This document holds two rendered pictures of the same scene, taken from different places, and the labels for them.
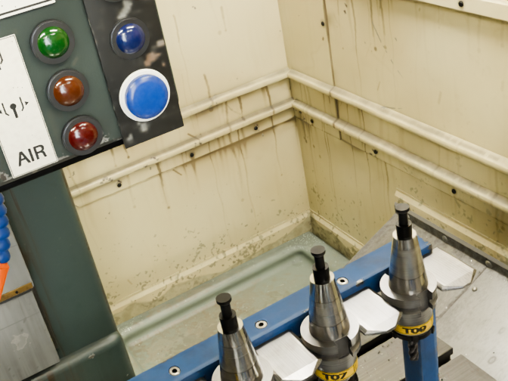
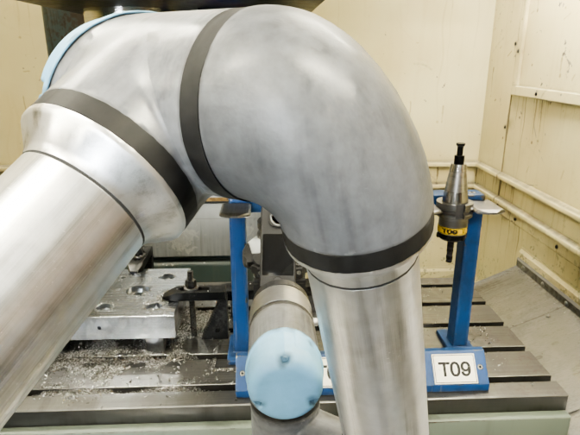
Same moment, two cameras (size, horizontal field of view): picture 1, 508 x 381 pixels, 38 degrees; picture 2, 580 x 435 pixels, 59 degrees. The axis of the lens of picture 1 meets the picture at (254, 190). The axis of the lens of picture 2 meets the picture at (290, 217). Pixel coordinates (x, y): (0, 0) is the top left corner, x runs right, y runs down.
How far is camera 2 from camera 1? 0.44 m
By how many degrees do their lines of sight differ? 24
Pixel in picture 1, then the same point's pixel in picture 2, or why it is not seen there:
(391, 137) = (526, 207)
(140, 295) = not seen: hidden behind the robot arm
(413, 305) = (450, 210)
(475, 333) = (534, 340)
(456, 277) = (488, 209)
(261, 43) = (463, 138)
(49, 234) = not seen: hidden behind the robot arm
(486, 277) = (560, 312)
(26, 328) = (253, 224)
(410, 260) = (457, 179)
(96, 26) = not seen: outside the picture
